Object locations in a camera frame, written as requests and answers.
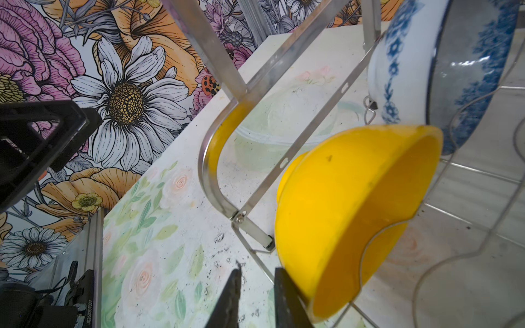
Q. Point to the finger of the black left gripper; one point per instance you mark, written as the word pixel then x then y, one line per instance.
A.
pixel 36 136

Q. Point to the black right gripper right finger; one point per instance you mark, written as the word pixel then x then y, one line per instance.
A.
pixel 289 311

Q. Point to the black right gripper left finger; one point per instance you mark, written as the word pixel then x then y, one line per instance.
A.
pixel 226 311

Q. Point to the yellow plastic bowl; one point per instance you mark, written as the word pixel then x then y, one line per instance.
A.
pixel 342 207

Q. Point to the metal two-tier dish rack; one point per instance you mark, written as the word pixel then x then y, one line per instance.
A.
pixel 471 284

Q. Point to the front aluminium rail base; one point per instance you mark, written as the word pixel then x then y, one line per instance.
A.
pixel 74 278

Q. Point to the left rear aluminium frame post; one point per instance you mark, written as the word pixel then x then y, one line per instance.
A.
pixel 257 20

